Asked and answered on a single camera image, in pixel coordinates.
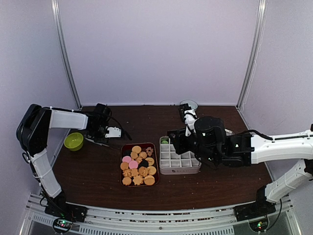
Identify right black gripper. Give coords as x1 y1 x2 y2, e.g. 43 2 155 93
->
167 127 219 164

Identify white handled metal tongs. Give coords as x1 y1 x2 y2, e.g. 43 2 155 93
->
84 137 110 147

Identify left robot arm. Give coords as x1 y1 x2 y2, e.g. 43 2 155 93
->
16 104 122 222

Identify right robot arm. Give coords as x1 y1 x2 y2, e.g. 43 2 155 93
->
167 116 313 221

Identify white divided cookie tin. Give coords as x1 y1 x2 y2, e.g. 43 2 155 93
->
159 136 201 175

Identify green plastic bowl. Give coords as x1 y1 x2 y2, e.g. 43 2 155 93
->
64 132 84 151

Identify brown flower cookie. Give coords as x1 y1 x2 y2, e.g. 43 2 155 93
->
145 147 154 157

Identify left pink round cookie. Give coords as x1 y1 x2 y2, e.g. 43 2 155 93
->
122 156 132 163

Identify pink round cookie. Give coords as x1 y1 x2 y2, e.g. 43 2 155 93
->
122 156 132 163
128 160 138 169

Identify pale blue ceramic bowl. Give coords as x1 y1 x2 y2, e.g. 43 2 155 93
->
180 99 198 110

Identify top round tan cookie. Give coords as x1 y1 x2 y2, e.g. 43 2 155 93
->
132 145 141 154

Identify black round cookie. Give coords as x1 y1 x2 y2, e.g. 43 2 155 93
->
138 160 149 167

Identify dark red cookie tray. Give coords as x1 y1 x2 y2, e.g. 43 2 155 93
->
120 142 159 188

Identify right pink round cookie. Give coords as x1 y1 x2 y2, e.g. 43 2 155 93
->
128 160 138 169

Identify large round tan cookie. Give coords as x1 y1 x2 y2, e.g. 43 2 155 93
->
144 175 155 186

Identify swirl butter cookie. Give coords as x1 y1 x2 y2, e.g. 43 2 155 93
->
122 169 132 178

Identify bottom left round cookie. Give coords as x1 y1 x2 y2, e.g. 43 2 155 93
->
122 177 132 186

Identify leaf shaped tan cookie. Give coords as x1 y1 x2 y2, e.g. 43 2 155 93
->
133 175 144 186

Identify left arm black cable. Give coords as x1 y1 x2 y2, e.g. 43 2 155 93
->
107 115 133 141

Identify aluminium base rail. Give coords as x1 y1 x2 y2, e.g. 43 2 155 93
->
21 192 303 235

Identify right aluminium frame post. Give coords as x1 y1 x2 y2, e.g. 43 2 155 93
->
237 0 267 111

